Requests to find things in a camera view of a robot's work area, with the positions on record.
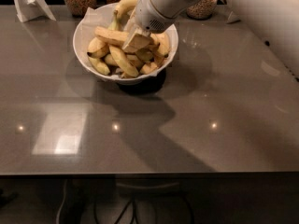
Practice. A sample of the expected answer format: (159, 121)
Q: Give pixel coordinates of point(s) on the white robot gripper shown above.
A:
(149, 13)

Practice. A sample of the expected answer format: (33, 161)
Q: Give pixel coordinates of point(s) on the long yellow banana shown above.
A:
(112, 37)

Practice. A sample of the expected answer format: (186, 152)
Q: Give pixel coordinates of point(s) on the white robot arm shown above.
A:
(275, 22)

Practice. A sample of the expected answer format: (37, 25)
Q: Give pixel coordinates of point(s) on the curved yellow banana at rim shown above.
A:
(123, 7)

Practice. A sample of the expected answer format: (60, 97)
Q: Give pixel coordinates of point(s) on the yellow banana front centre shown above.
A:
(122, 61)

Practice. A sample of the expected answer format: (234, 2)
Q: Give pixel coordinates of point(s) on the yellow banana far right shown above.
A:
(162, 44)

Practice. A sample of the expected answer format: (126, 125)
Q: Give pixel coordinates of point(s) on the yellow banana lower right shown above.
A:
(148, 68)

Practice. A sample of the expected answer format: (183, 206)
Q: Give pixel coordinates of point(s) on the yellow banana left side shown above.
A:
(98, 48)

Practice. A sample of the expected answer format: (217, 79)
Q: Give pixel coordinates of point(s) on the white paper bowl liner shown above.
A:
(92, 19)

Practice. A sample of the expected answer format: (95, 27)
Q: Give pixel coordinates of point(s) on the white ceramic bowl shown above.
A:
(81, 42)

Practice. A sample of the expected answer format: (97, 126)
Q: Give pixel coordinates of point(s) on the yellow banana lower left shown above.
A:
(99, 66)

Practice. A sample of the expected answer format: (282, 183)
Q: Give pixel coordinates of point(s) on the glass jar of grains right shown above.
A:
(202, 10)

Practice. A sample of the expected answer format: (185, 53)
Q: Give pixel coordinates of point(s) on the white folded card stand right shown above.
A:
(232, 18)

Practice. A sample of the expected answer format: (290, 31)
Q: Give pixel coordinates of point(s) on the white folded card stand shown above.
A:
(31, 9)
(232, 18)

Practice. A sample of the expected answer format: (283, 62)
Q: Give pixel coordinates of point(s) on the white folded card stand left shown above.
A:
(31, 9)

